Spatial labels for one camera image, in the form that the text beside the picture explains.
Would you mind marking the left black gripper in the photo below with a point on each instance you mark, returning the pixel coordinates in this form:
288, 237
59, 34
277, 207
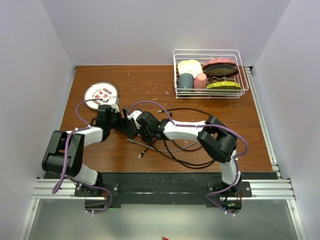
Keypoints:
124, 122

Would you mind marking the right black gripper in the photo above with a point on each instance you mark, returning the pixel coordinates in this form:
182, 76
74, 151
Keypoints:
146, 139

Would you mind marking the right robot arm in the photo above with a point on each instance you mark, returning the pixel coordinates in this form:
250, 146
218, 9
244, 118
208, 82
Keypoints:
219, 142

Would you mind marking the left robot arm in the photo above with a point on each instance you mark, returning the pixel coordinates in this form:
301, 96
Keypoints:
65, 150

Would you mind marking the round white patterned plate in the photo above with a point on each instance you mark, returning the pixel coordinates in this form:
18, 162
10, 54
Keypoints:
101, 93

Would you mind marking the dark grey cup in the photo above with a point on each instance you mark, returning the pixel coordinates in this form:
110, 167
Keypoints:
185, 83

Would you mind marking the pink cup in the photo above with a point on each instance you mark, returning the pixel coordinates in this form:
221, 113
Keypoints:
200, 82

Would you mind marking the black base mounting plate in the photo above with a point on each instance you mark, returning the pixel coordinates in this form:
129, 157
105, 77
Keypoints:
167, 188

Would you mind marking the cream yellow plate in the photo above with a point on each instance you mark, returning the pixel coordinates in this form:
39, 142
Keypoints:
191, 66

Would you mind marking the olive green bowl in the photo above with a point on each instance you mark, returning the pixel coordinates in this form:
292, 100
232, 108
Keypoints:
224, 85

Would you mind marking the black brown bowl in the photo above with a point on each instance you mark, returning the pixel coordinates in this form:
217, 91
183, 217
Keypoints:
221, 71

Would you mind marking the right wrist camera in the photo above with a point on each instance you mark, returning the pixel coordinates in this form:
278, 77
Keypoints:
133, 118

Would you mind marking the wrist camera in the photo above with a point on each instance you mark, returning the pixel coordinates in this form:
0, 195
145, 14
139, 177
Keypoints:
115, 106
133, 118

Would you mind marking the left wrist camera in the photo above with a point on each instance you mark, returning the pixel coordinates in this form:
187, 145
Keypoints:
115, 106

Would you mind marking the white wire dish rack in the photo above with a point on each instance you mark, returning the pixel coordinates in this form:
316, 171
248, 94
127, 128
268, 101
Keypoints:
202, 55

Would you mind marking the aluminium frame rail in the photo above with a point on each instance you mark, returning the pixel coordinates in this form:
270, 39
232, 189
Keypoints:
269, 214

